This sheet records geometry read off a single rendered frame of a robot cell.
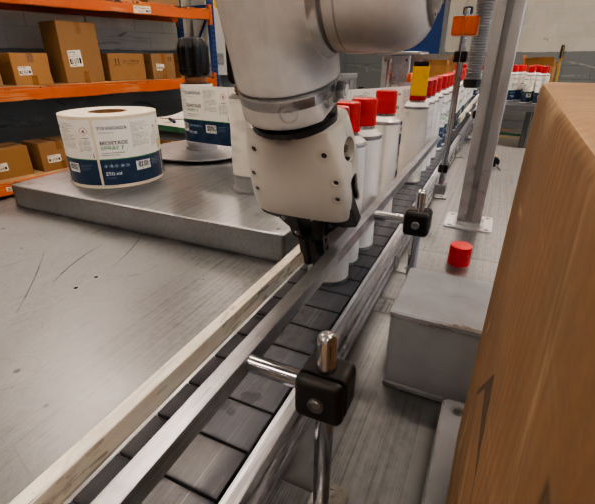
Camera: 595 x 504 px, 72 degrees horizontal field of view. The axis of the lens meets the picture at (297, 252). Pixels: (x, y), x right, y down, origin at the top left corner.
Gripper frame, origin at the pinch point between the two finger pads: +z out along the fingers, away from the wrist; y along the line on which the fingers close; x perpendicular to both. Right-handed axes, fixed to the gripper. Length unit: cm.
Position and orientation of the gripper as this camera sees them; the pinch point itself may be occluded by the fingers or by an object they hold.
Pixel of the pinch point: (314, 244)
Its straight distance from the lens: 45.6
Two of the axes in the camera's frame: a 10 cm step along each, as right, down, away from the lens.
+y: -9.1, -1.8, 3.8
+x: -4.0, 6.7, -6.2
